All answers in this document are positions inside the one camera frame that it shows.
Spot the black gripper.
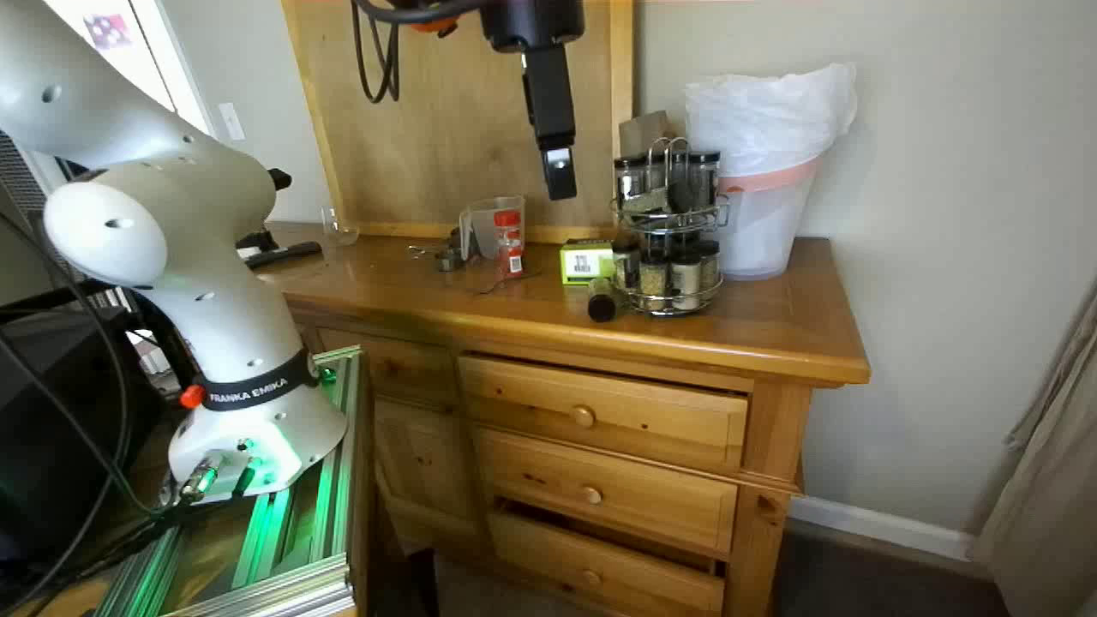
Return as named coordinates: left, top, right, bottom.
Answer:
left=518, top=43, right=582, bottom=207

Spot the red lid spice jar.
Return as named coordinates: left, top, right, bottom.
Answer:
left=491, top=207, right=533, bottom=280

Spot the brown paper bag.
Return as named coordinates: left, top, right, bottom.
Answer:
left=620, top=106, right=691, bottom=165

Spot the small green box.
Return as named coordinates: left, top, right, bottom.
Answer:
left=557, top=239, right=620, bottom=291

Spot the clear plastic measuring jug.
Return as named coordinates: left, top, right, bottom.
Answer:
left=457, top=197, right=529, bottom=264

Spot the large wooden board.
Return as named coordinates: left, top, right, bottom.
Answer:
left=277, top=0, right=638, bottom=247

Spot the metal spice rack carousel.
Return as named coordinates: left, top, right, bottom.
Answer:
left=608, top=142, right=735, bottom=323

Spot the small black round lid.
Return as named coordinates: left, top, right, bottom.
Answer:
left=582, top=288, right=625, bottom=325

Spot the wooden dresser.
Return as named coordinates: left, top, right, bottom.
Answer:
left=257, top=221, right=874, bottom=617

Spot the shallow wooden dresser drawer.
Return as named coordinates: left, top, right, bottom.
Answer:
left=457, top=349, right=753, bottom=472

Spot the medium wooden dresser drawer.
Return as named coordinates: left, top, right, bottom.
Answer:
left=475, top=426, right=743, bottom=562

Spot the wooden dresser cabinet door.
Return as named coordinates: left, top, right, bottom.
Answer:
left=368, top=391, right=483, bottom=555

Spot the lowest wooden dresser drawer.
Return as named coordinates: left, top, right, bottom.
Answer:
left=487, top=503, right=729, bottom=617

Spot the green lit metal machine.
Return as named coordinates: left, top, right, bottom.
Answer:
left=88, top=343, right=368, bottom=617

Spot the black equipment case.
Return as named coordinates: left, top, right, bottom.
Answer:
left=0, top=302, right=152, bottom=576

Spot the beige curtain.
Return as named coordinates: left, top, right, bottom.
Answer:
left=967, top=280, right=1097, bottom=617

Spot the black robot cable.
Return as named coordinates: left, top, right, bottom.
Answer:
left=345, top=0, right=406, bottom=109

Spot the black camera on stand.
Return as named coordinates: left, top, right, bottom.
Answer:
left=236, top=165, right=327, bottom=275

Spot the white light switch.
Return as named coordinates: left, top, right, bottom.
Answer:
left=216, top=98, right=246, bottom=144

